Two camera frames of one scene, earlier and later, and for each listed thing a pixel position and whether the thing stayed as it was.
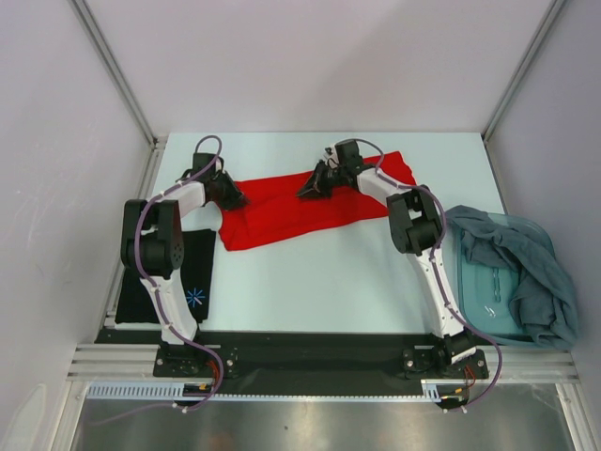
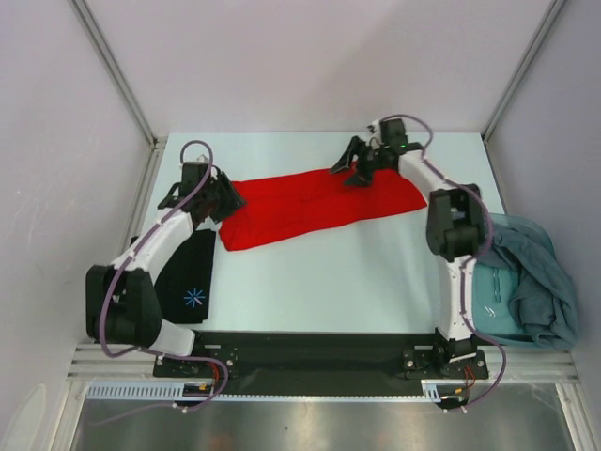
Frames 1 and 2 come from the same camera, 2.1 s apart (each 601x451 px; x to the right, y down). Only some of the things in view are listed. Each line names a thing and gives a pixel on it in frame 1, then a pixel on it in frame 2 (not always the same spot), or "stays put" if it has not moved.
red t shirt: [274, 208] stays put
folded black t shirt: [135, 303] stays put
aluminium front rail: [95, 362] stays put
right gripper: [315, 187] → [363, 176]
